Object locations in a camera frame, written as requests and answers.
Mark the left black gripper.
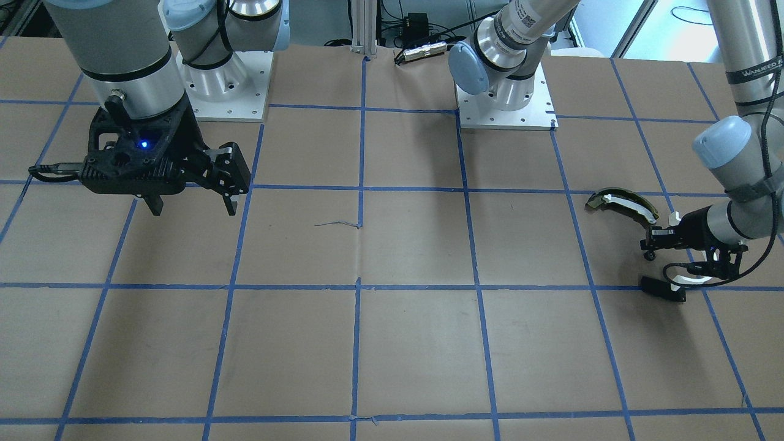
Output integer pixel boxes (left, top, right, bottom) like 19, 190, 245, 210
639, 208, 748, 279

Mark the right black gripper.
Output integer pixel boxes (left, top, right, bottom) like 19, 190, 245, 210
78, 98, 251, 217

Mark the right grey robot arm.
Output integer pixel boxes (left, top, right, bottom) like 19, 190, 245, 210
28, 1, 290, 215

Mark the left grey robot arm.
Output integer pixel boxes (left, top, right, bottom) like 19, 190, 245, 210
448, 1, 782, 288

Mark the small black plastic plate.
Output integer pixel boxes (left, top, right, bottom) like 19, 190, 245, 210
639, 276, 686, 303

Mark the olive curved brake shoe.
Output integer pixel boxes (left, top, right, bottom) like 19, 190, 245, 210
585, 187, 659, 224

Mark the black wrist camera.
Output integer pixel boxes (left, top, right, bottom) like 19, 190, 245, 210
686, 253, 742, 280

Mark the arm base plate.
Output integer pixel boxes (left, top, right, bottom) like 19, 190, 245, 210
454, 64, 559, 130
176, 52, 275, 123

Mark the aluminium frame post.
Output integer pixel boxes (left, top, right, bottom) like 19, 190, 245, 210
349, 0, 380, 61

